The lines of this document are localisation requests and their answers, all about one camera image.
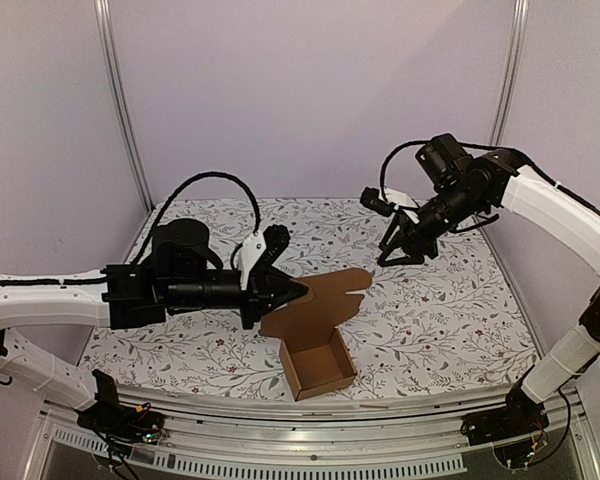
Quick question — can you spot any right aluminium frame post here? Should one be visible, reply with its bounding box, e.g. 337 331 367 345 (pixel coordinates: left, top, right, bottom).
489 0 530 146

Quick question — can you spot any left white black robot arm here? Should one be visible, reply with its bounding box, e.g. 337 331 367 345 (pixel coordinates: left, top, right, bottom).
0 219 309 434

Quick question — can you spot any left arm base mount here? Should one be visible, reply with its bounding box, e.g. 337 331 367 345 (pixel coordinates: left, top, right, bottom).
78 370 166 443

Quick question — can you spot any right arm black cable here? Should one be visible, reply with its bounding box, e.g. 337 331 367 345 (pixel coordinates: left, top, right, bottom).
378 139 600 226

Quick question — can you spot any aluminium front rail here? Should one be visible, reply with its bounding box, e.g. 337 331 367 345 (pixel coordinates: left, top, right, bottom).
22 384 600 480

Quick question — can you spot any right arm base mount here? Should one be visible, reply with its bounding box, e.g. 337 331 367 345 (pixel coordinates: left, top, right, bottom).
460 384 549 445

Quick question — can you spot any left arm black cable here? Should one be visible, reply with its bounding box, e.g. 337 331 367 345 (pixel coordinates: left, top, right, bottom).
132 171 261 266

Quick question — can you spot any aluminium frame post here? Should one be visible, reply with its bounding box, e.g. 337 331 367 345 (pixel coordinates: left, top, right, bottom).
489 0 530 146
94 0 154 213

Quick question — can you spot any floral patterned table mat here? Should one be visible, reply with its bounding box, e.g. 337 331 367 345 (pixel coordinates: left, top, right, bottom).
80 198 538 402

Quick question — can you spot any brown cardboard box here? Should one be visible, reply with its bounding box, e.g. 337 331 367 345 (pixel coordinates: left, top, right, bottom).
259 268 372 401

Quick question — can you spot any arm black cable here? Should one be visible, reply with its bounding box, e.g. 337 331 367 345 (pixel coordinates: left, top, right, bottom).
378 139 600 226
132 171 261 266

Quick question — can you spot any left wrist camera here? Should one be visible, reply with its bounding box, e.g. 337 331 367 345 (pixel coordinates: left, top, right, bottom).
237 224 290 291

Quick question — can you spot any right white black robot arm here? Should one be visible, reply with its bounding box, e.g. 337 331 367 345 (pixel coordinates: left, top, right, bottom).
361 133 600 436

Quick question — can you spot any left aluminium frame post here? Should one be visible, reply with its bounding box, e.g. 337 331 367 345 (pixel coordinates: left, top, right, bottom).
94 0 154 213

